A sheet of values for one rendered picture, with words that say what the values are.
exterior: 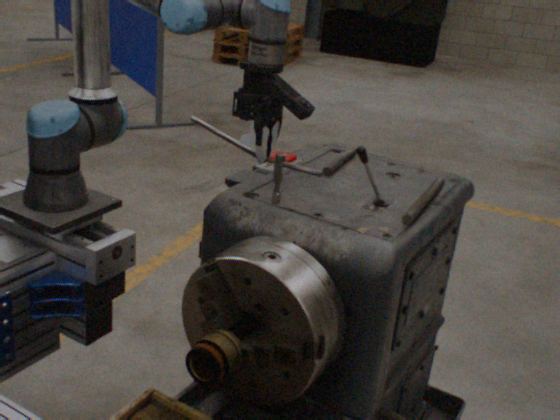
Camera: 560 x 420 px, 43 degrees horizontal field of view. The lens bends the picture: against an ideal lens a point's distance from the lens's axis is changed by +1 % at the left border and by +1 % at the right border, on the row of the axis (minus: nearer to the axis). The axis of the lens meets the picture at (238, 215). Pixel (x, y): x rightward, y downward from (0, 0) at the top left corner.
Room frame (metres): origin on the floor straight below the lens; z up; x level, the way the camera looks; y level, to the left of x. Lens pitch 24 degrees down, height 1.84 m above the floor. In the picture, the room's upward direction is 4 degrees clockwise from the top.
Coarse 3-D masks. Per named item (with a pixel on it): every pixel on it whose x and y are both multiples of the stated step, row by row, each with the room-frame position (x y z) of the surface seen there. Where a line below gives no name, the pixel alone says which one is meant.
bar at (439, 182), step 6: (438, 180) 1.57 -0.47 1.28; (432, 186) 1.53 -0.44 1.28; (438, 186) 1.54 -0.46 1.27; (426, 192) 1.49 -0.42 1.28; (432, 192) 1.50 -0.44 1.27; (420, 198) 1.45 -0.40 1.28; (426, 198) 1.45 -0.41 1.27; (414, 204) 1.41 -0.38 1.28; (420, 204) 1.41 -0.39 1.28; (408, 210) 1.38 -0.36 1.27; (414, 210) 1.38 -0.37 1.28; (420, 210) 1.40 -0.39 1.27; (408, 216) 1.35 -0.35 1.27; (414, 216) 1.36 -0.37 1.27; (408, 222) 1.35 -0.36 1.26
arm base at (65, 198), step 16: (32, 176) 1.50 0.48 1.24; (48, 176) 1.49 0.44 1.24; (64, 176) 1.50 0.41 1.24; (80, 176) 1.54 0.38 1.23; (32, 192) 1.49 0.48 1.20; (48, 192) 1.48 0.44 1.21; (64, 192) 1.49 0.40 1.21; (80, 192) 1.52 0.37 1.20; (32, 208) 1.48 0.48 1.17; (48, 208) 1.47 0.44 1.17; (64, 208) 1.48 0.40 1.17
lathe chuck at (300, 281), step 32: (224, 256) 1.19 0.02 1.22; (256, 256) 1.18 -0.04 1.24; (288, 256) 1.20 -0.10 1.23; (192, 288) 1.23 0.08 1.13; (256, 288) 1.15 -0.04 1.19; (288, 288) 1.11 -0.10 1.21; (320, 288) 1.16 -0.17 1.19; (192, 320) 1.22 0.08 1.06; (288, 320) 1.11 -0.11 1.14; (320, 320) 1.11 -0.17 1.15; (256, 384) 1.14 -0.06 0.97; (288, 384) 1.10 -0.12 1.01
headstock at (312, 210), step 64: (256, 192) 1.46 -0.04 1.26; (320, 192) 1.49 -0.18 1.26; (384, 192) 1.52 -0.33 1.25; (448, 192) 1.56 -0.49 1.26; (320, 256) 1.26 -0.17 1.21; (384, 256) 1.21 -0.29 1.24; (448, 256) 1.58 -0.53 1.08; (384, 320) 1.20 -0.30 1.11; (320, 384) 1.23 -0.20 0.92; (384, 384) 1.25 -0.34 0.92
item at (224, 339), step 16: (208, 336) 1.08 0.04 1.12; (224, 336) 1.08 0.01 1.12; (192, 352) 1.05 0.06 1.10; (208, 352) 1.03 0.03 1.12; (224, 352) 1.04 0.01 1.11; (240, 352) 1.06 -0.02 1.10; (192, 368) 1.05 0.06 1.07; (208, 368) 1.07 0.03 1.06; (224, 368) 1.03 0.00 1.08; (208, 384) 1.03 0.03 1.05
